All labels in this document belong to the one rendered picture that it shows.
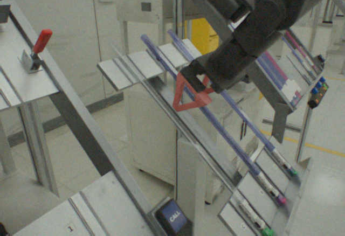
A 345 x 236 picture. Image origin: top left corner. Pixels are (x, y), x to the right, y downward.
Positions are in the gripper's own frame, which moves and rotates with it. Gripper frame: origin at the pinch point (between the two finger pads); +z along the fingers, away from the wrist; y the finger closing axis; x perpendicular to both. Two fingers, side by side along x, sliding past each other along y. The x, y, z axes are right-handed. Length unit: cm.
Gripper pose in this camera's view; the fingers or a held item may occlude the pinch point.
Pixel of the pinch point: (191, 97)
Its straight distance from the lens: 49.7
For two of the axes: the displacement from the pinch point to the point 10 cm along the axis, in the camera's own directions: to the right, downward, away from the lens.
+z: -5.4, 5.4, 6.4
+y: -5.6, 3.4, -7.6
